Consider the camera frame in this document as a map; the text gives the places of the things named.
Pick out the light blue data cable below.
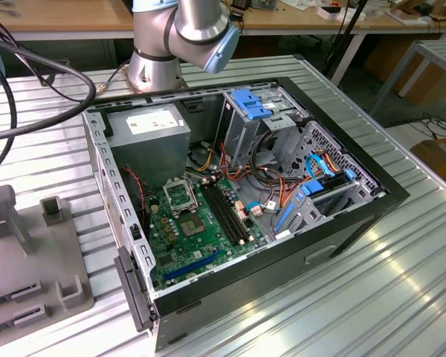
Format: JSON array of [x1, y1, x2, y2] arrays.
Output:
[[245, 202, 271, 216]]

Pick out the empty blue disk carrier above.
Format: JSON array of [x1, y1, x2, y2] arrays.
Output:
[[230, 89, 275, 122]]

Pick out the black cable with silver plug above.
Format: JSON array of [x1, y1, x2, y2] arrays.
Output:
[[40, 59, 131, 96]]

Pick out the black sleeved cable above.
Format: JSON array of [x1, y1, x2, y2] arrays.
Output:
[[251, 129, 283, 176]]

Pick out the black stand pole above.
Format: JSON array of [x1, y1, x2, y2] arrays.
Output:
[[321, 0, 369, 81]]

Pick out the hard disk in blue carrier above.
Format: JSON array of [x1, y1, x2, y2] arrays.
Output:
[[299, 169, 358, 198]]

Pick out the long wooden desk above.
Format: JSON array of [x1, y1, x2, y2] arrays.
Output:
[[0, 0, 446, 42]]

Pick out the orange yellow red wires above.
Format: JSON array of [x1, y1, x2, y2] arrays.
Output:
[[259, 174, 306, 210]]

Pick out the grey power supply unit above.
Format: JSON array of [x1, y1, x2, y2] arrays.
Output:
[[104, 103, 193, 194]]

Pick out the black PC case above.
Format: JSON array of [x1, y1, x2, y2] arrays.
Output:
[[78, 76, 412, 353]]

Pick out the CPU socket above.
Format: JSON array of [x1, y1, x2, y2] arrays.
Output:
[[176, 211, 206, 239]]

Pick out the grey parts rack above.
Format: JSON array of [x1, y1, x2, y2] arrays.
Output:
[[0, 184, 96, 353]]

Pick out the green motherboard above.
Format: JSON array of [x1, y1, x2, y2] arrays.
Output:
[[144, 174, 268, 289]]

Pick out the white flat box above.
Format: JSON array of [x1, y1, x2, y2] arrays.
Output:
[[317, 5, 367, 22]]

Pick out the large cardboard box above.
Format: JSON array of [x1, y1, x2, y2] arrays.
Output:
[[366, 36, 446, 107]]

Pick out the black RAM slot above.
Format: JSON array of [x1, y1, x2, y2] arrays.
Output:
[[215, 179, 254, 239], [199, 184, 236, 245], [204, 183, 242, 242], [210, 181, 248, 241]]

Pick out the low grey disk bay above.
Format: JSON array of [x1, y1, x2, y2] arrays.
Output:
[[269, 177, 382, 242]]

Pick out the blue bay latch strip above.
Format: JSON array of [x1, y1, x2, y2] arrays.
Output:
[[274, 202, 297, 234]]

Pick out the small cardboard box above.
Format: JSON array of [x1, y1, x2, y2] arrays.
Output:
[[410, 136, 446, 191]]

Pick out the metal frame table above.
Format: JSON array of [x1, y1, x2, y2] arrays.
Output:
[[367, 39, 446, 120]]

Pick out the black case fan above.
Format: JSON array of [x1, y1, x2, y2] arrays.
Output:
[[119, 166, 149, 228]]

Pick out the red black twisted wire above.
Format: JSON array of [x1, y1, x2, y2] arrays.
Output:
[[122, 167, 146, 228]]

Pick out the blue expansion slot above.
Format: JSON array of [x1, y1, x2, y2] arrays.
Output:
[[162, 249, 223, 283]]

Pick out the red black power wires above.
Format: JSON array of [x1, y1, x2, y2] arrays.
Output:
[[218, 142, 283, 187]]

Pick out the yellow black power wires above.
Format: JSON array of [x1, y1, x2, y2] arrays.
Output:
[[185, 143, 222, 176]]

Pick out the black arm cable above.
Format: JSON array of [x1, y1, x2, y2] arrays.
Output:
[[0, 35, 97, 144], [0, 48, 18, 178]]

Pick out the tall grey disk bay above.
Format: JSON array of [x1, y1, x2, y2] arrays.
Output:
[[221, 87, 310, 169]]

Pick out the white power supply label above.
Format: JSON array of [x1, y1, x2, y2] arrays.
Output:
[[125, 113, 179, 135]]

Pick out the wire locking lever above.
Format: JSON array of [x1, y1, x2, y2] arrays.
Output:
[[184, 173, 201, 215]]

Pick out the curved blue data cable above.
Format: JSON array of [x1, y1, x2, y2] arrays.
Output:
[[304, 153, 337, 180]]

